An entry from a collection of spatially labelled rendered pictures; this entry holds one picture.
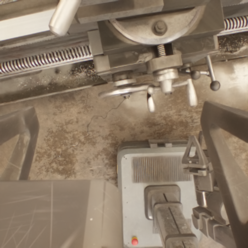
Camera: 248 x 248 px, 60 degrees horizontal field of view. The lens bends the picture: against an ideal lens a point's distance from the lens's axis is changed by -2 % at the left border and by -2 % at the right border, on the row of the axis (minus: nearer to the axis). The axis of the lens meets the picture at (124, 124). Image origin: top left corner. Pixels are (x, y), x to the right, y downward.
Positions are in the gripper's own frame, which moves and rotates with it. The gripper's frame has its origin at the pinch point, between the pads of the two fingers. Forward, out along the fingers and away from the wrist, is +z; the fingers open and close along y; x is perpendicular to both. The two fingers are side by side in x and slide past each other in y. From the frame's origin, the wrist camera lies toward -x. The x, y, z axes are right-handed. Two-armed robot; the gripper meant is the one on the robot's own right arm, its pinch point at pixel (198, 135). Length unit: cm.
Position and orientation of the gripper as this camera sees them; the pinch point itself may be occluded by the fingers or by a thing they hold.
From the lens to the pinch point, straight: 62.0
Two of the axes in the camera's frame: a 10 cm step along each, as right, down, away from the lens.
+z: -1.9, -9.8, -1.1
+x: -6.9, 0.5, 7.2
